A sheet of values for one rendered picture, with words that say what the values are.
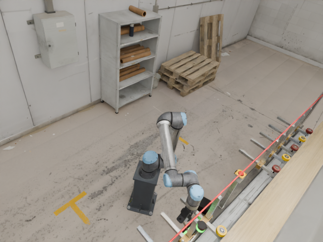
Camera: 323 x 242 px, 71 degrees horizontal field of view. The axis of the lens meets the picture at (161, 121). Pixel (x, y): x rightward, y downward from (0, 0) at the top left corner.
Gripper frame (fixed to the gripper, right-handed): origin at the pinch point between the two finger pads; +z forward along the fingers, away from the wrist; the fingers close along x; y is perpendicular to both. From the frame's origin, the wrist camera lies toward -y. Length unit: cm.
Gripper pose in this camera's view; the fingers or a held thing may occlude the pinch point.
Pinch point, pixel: (183, 220)
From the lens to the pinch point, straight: 182.9
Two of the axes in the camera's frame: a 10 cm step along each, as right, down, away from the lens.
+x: -6.8, -5.5, 4.9
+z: -1.4, 7.5, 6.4
